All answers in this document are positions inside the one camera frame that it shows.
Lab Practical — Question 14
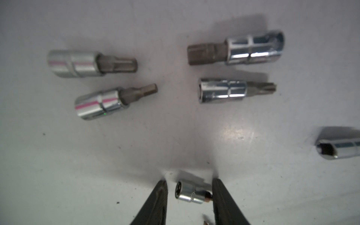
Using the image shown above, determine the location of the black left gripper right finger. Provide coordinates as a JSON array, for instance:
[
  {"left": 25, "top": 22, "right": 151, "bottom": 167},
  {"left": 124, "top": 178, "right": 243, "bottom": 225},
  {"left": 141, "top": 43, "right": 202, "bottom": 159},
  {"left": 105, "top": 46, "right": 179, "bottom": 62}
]
[{"left": 212, "top": 178, "right": 250, "bottom": 225}]

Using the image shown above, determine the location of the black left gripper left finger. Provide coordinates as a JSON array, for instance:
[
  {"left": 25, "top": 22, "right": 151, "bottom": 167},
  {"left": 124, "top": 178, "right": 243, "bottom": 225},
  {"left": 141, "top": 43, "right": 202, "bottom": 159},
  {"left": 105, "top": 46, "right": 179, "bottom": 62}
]
[{"left": 130, "top": 180, "right": 168, "bottom": 225}]

